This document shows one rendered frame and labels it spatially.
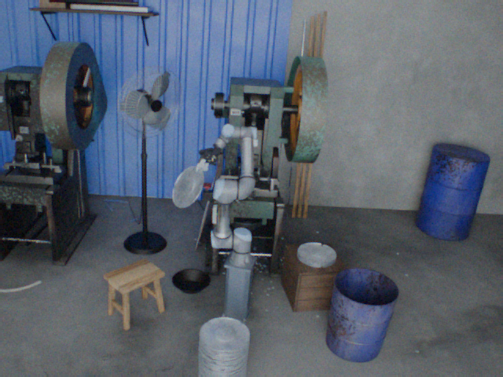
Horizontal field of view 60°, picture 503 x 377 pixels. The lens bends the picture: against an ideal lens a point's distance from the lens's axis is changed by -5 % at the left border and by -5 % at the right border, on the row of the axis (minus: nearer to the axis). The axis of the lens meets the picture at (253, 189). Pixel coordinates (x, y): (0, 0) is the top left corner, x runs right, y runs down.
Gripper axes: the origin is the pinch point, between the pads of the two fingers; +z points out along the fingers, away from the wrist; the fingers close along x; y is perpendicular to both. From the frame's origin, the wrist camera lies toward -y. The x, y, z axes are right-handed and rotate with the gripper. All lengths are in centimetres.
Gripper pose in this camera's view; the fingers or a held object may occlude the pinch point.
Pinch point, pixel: (197, 170)
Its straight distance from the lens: 295.8
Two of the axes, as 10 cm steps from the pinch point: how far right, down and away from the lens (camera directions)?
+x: 4.8, 5.1, 7.2
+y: 6.5, 3.4, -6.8
